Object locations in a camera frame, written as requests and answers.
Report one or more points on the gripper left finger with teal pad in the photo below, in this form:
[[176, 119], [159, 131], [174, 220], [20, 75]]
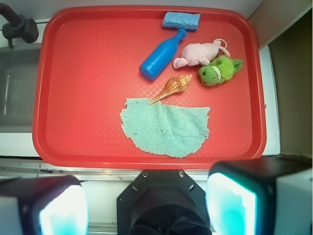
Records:
[[43, 206]]

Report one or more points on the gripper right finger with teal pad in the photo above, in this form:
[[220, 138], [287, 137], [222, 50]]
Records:
[[264, 196]]

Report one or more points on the blue plastic bottle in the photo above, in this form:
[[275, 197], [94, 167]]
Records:
[[160, 57]]

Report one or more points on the teal woven cloth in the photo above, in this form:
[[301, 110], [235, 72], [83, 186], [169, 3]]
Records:
[[163, 129]]

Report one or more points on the green plush frog toy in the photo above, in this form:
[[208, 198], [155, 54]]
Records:
[[220, 70]]

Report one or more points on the red plastic tray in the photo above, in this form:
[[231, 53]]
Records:
[[89, 66]]

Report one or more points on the stainless steel sink basin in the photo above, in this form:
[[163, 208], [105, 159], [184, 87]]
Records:
[[18, 78]]

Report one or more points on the brown striped conch seashell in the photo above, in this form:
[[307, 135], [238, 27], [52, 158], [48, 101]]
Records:
[[173, 85]]

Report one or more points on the pink plush mouse toy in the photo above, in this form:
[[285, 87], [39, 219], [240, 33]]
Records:
[[200, 53]]

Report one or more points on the dark metal faucet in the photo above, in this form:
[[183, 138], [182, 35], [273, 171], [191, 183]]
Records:
[[18, 26]]

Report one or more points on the blue sponge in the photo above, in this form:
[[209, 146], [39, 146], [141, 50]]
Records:
[[177, 20]]

